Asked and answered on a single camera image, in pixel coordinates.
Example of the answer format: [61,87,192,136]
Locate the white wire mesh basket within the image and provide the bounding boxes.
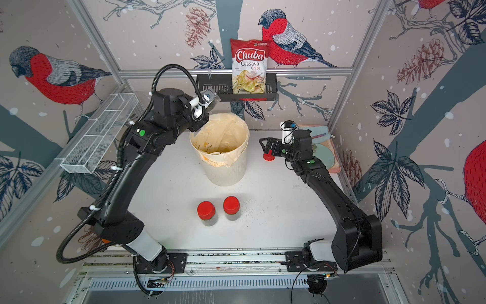
[60,92,139,174]

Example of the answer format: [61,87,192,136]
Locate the mint green flower plate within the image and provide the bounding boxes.
[313,143,335,171]

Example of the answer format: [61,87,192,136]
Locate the black corrugated cable conduit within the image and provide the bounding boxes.
[56,63,206,264]

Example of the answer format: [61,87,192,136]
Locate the red jar lid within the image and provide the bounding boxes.
[263,150,275,162]

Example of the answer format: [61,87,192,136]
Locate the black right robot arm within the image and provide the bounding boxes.
[259,129,383,272]

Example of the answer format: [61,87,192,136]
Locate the pink plastic tray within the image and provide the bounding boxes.
[321,135,340,174]

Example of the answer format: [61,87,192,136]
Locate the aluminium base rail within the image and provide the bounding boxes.
[70,248,393,300]

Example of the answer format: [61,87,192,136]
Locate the cream waste bin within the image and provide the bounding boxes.
[189,113,251,187]

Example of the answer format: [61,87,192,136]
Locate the teal folded cloth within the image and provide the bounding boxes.
[308,125,331,144]

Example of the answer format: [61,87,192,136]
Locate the black wall basket shelf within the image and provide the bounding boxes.
[196,73,278,102]

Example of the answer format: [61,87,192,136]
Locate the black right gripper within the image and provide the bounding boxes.
[258,139,299,164]

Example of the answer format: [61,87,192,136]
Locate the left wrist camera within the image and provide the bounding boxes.
[190,94,211,121]

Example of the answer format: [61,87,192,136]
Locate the glass jar with tea leaves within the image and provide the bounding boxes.
[201,87,221,112]

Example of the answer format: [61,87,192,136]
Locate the red-lidded glass jar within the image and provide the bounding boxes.
[224,196,240,221]
[197,201,217,226]

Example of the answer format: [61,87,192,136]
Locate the Chuba cassava chips bag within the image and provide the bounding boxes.
[230,39,270,94]

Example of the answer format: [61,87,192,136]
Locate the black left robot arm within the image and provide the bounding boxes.
[88,88,220,273]

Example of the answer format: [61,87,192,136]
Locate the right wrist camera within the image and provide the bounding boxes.
[280,120,298,144]

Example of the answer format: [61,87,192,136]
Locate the yellowish bin liner bag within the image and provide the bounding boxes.
[190,113,249,167]

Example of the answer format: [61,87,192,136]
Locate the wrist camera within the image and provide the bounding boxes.
[190,94,211,121]
[280,120,298,144]

